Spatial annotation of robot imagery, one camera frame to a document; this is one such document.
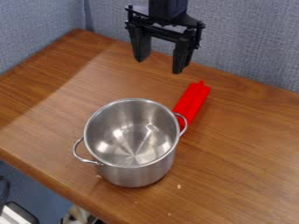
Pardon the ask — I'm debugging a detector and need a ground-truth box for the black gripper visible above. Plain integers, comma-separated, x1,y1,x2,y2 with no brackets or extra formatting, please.
125,0,205,74

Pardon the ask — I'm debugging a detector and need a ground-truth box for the red block object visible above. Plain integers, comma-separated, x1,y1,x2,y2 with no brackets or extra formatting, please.
172,80,210,123

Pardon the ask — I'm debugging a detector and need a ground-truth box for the stainless steel pot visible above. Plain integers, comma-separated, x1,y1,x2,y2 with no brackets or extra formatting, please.
76,98,188,187

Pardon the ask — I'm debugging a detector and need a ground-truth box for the white object under table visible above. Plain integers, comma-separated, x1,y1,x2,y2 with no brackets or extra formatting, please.
60,204,102,224

